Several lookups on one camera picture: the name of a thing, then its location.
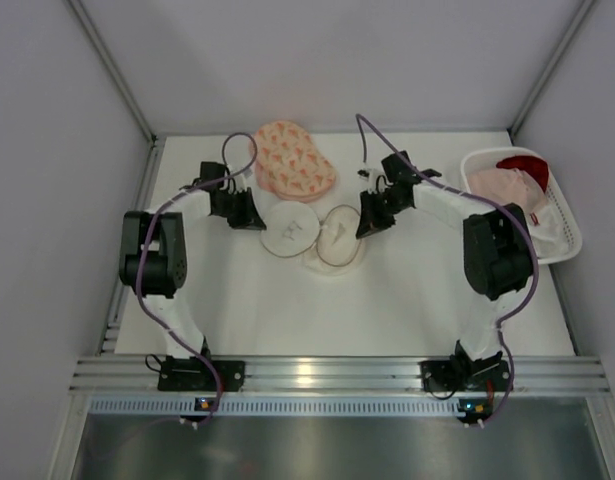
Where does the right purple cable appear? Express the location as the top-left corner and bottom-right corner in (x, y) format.
(355, 113), (541, 426)

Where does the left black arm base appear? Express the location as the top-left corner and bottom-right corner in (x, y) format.
(157, 356), (246, 392)

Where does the pink floral laundry bag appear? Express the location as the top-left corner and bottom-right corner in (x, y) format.
(254, 120), (338, 203)

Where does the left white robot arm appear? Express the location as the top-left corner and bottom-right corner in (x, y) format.
(119, 161), (267, 359)

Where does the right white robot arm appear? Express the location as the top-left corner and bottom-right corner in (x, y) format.
(356, 151), (538, 362)

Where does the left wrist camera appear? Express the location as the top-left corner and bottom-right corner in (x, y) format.
(227, 169), (252, 194)

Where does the aluminium mounting rail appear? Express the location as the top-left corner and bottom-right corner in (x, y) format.
(69, 355), (610, 397)

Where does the white slotted cable duct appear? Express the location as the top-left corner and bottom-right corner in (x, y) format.
(89, 397), (493, 417)

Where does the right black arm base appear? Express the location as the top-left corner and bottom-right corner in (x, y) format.
(420, 356), (511, 400)

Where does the white round mesh laundry bag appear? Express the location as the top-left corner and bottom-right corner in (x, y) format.
(260, 201), (365, 276)

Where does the white plastic laundry basket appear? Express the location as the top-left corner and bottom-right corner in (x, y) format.
(460, 147), (583, 264)

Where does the red garment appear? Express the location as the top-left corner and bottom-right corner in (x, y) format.
(496, 155), (550, 192)

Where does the pink garment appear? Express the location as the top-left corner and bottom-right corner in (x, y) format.
(467, 168), (548, 214)

